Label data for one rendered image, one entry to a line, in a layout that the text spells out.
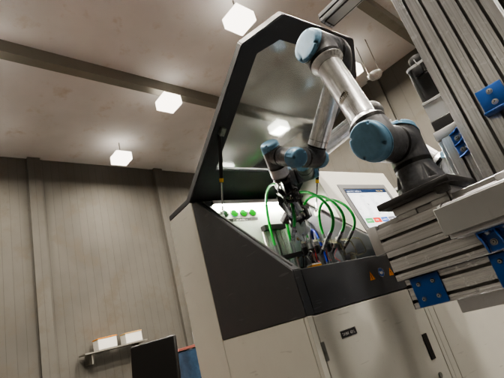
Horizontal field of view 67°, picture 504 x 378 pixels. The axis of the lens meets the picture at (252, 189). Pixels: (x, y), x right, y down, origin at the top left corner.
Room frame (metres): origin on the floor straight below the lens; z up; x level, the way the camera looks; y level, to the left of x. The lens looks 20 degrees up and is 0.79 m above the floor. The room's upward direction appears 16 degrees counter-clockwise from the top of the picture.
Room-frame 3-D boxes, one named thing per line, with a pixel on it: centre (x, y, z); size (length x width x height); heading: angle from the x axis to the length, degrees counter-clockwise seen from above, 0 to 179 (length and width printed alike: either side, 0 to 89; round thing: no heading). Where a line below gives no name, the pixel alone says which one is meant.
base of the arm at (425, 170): (1.14, -0.50, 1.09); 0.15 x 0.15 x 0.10
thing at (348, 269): (1.61, -0.31, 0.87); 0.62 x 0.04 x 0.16; 130
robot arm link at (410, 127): (1.14, -0.50, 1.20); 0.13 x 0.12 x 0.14; 131
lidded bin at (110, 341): (9.40, 4.36, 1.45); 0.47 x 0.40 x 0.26; 136
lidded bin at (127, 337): (9.87, 3.91, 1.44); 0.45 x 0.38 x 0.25; 136
